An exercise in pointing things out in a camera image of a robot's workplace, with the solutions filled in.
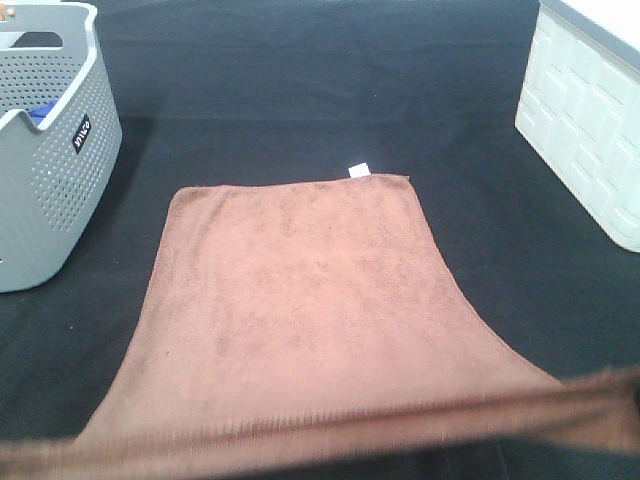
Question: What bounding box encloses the brown towel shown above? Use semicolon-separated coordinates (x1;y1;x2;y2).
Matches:
1;175;639;479

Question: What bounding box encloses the black tablecloth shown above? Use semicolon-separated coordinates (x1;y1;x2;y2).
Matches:
1;1;639;479

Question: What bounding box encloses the grey perforated laundry basket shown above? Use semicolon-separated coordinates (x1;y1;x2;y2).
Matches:
1;1;122;293

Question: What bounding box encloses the white plastic storage box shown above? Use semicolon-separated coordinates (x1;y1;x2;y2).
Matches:
515;1;639;252

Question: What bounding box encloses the blue cloth in basket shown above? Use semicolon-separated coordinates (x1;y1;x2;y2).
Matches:
28;100;57;125

